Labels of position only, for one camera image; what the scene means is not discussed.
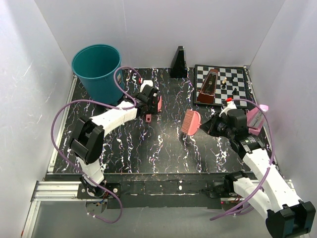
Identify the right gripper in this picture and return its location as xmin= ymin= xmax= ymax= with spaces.
xmin=200 ymin=111 xmax=234 ymax=140

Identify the pink dustpan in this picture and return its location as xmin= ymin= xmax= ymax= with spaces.
xmin=146 ymin=96 xmax=162 ymax=123

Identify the pink hand brush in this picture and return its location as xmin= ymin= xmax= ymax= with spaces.
xmin=181 ymin=109 xmax=201 ymax=136

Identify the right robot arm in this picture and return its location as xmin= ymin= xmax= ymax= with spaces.
xmin=200 ymin=109 xmax=316 ymax=238

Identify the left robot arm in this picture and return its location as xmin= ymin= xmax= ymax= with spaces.
xmin=69 ymin=80 xmax=162 ymax=198

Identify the pink metronome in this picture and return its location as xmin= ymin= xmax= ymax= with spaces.
xmin=247 ymin=107 xmax=264 ymax=136

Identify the brown wooden metronome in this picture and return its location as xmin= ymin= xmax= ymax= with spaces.
xmin=197 ymin=69 xmax=218 ymax=104

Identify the black white chessboard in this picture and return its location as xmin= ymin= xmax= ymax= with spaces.
xmin=193 ymin=64 xmax=250 ymax=106

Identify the black metronome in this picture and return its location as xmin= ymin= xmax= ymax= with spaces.
xmin=170 ymin=46 xmax=188 ymax=78

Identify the teal plastic waste bin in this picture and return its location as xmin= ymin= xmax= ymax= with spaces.
xmin=71 ymin=44 xmax=123 ymax=105

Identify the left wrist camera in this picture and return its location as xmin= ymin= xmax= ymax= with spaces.
xmin=140 ymin=79 xmax=154 ymax=92

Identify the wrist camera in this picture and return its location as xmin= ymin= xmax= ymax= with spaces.
xmin=140 ymin=79 xmax=154 ymax=92
xmin=219 ymin=98 xmax=237 ymax=117

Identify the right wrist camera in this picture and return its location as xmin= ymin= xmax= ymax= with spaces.
xmin=219 ymin=98 xmax=237 ymax=117

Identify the aluminium rail frame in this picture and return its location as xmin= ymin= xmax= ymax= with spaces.
xmin=21 ymin=74 xmax=310 ymax=238

